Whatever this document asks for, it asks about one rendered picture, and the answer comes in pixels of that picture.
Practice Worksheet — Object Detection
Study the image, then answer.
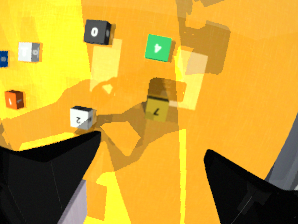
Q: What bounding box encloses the yellow digit block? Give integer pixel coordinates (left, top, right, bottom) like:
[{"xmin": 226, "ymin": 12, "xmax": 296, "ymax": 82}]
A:
[{"xmin": 144, "ymin": 96, "xmax": 169, "ymax": 123}]

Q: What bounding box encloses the orange block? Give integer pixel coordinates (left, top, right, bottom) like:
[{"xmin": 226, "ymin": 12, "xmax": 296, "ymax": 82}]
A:
[{"xmin": 4, "ymin": 89, "xmax": 24, "ymax": 111}]

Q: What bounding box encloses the blue block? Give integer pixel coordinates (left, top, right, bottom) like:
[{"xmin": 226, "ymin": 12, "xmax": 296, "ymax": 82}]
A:
[{"xmin": 0, "ymin": 51, "xmax": 8, "ymax": 68}]

